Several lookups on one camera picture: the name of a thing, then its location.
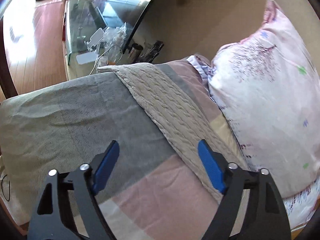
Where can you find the glass top side table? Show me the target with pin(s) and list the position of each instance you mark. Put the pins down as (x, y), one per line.
(119, 20)

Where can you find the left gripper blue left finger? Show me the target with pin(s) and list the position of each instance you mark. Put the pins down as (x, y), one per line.
(52, 216)

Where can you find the white phone stand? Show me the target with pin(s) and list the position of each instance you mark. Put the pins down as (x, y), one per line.
(95, 39)

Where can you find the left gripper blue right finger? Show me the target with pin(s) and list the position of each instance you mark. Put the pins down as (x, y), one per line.
(265, 216)

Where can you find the pastel patchwork bed quilt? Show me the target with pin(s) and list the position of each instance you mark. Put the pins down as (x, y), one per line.
(151, 193)

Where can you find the beige cable knit sweater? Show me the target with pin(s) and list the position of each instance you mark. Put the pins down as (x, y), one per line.
(176, 115)

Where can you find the dark metal cup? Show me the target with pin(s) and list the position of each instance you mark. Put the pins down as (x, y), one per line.
(134, 52)

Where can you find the pink floral left pillow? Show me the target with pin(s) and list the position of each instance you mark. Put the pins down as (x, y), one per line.
(268, 90)

